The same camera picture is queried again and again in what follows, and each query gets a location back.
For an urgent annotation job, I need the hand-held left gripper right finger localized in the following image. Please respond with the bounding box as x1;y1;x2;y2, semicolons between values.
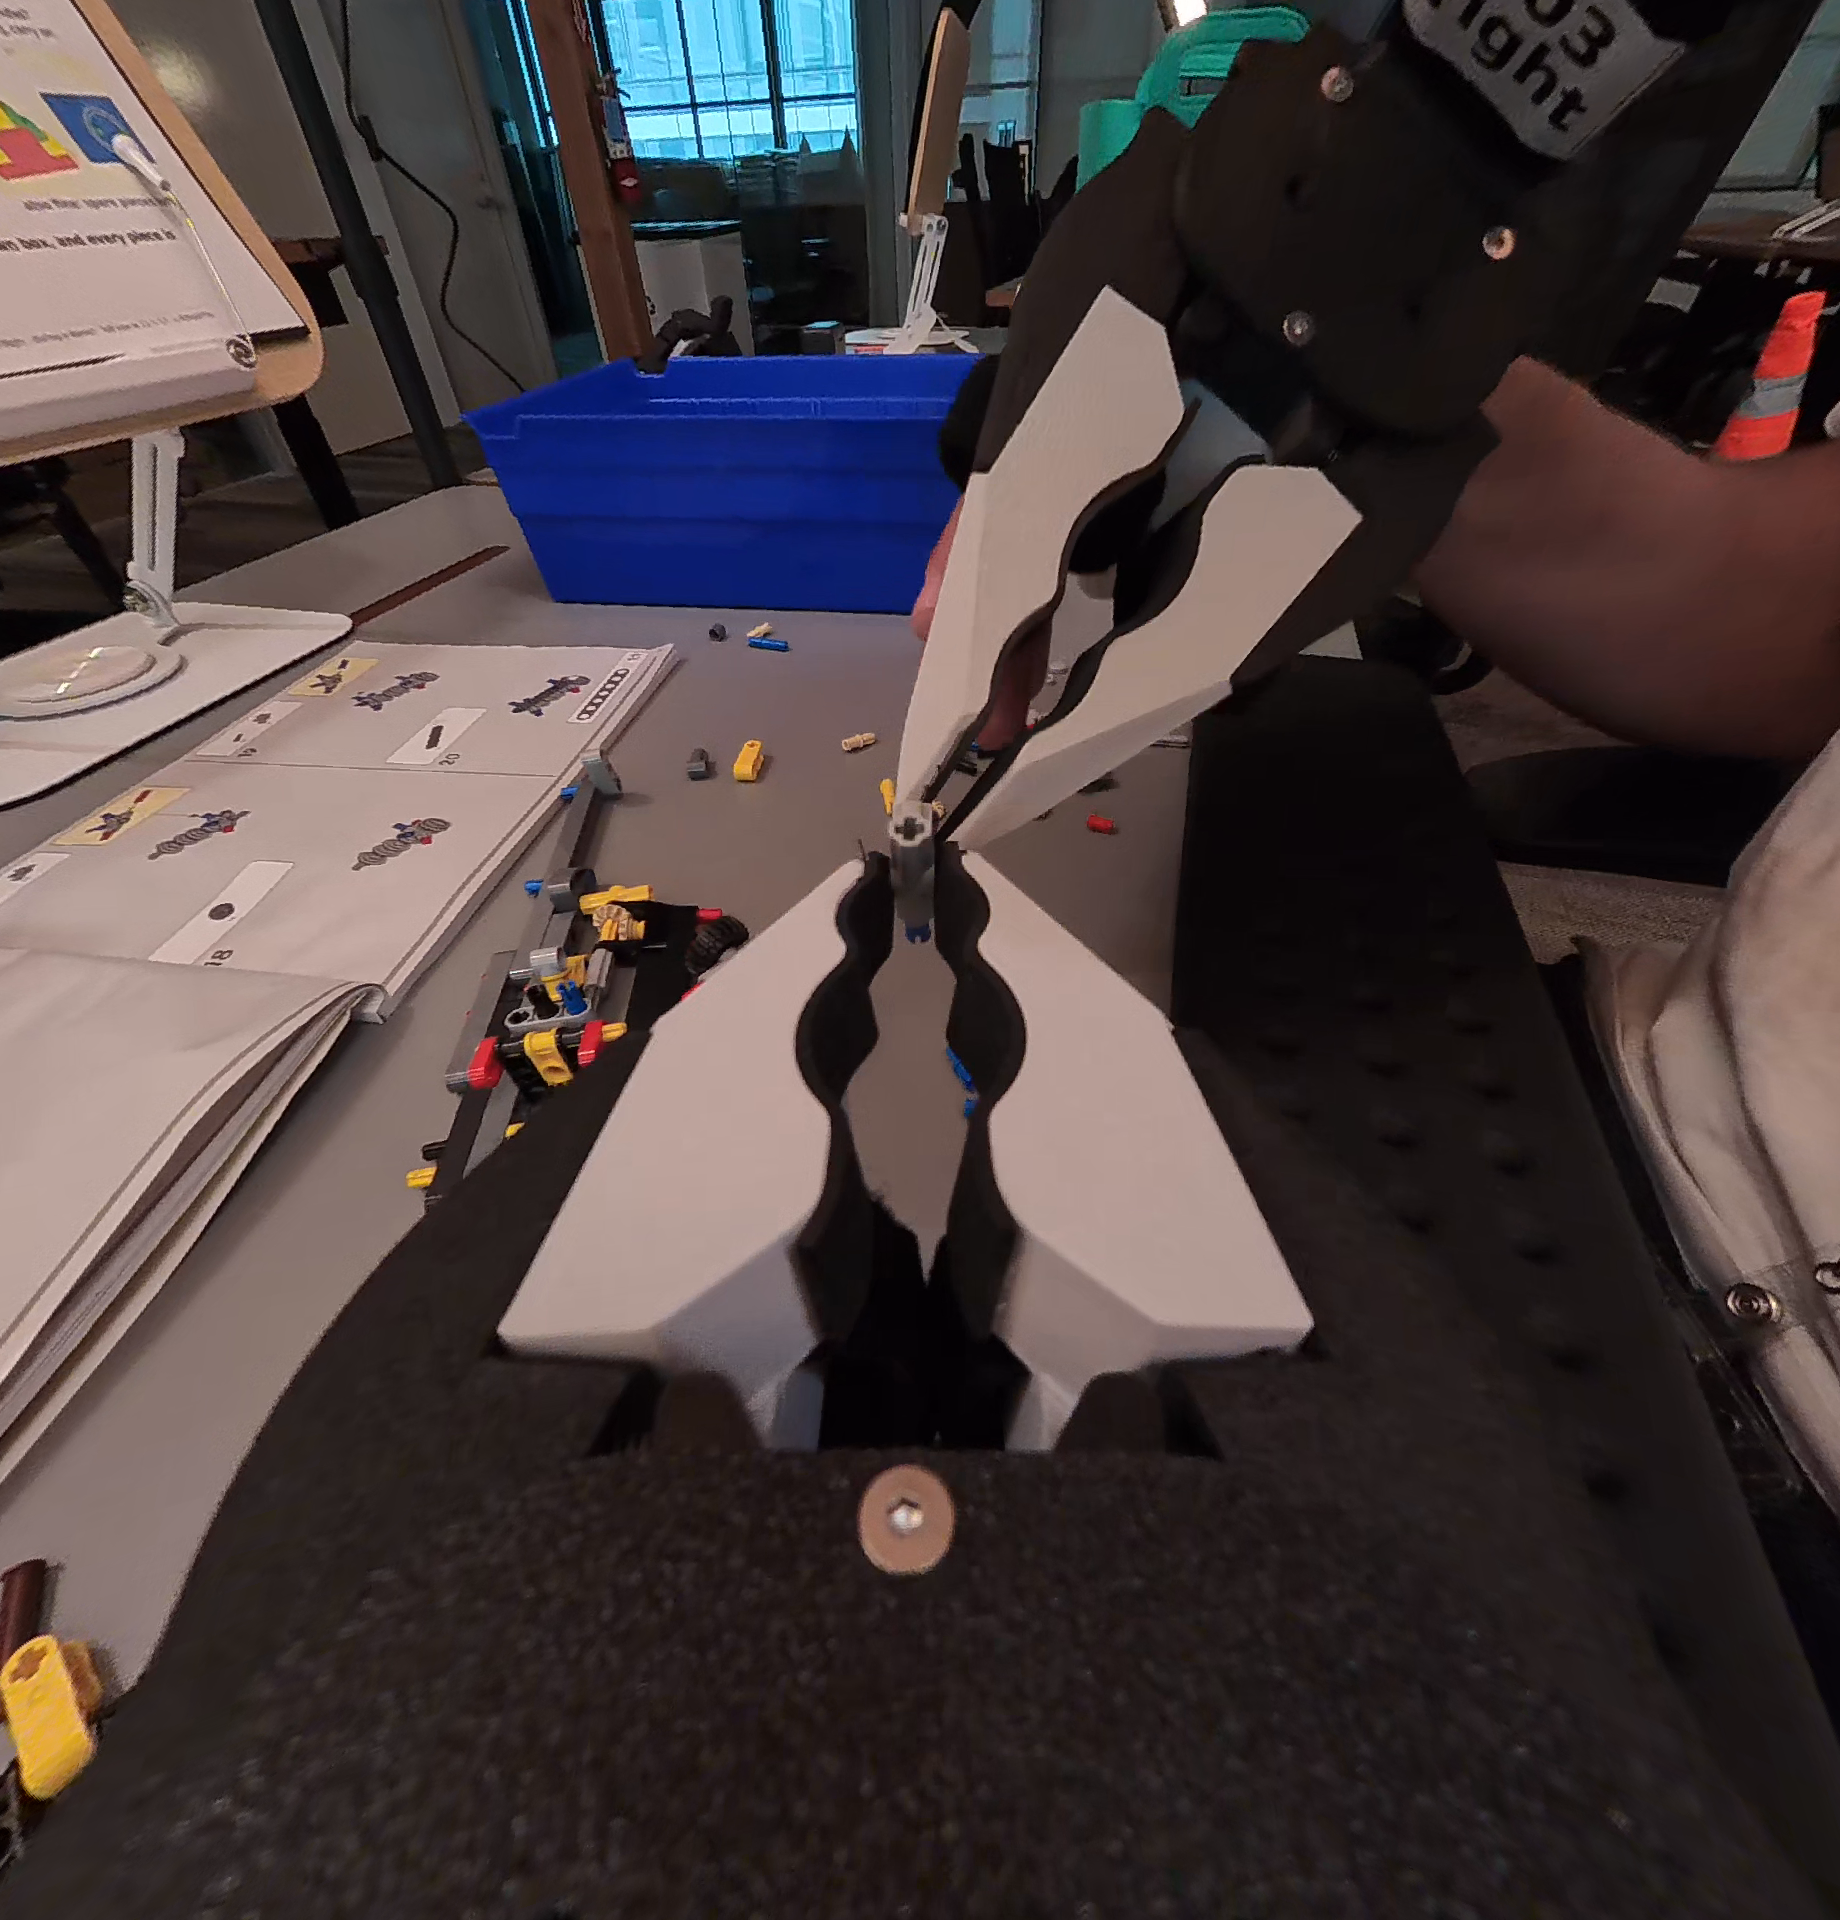
932;848;1316;1450

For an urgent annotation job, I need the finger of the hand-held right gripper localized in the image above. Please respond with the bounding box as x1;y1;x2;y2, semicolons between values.
935;457;1369;854
884;285;1191;829

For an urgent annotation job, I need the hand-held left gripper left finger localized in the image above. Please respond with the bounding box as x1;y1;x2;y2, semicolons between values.
496;863;879;1450

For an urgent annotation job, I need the grey lego connector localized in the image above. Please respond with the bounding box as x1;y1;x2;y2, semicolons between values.
883;803;953;949

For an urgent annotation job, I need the lego instruction booklet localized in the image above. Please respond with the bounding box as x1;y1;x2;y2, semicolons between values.
0;636;681;1502

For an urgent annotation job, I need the person's right forearm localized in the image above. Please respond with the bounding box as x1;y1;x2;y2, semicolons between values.
1413;357;1840;771

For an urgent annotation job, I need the lego chassis assembly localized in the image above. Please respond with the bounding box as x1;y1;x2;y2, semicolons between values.
407;747;753;1203

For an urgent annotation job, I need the brown lego axle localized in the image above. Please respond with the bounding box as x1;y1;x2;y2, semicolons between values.
0;1561;52;1728

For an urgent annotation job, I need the yellow lego liftarm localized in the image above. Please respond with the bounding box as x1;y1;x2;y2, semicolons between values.
0;1634;109;1803

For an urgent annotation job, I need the person's right hand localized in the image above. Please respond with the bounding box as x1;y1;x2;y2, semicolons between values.
908;505;970;625

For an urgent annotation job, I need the teal carry bag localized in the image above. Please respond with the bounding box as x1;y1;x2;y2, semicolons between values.
1136;7;1313;123

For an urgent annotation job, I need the blue plastic bin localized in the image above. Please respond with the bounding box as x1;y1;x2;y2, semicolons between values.
463;353;999;618

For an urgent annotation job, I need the black dimpled pad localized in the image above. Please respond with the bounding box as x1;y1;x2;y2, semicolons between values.
1173;660;1840;1920

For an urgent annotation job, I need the orange traffic cone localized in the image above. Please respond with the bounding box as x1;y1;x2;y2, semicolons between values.
1715;292;1831;465

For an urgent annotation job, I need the black metal pole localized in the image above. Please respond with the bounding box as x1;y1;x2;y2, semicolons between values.
252;0;464;490

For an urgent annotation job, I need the printed instruction sheet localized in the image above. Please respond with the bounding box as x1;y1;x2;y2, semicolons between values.
0;0;310;430

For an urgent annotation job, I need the wooden post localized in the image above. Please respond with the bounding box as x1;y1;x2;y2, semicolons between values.
527;0;656;363

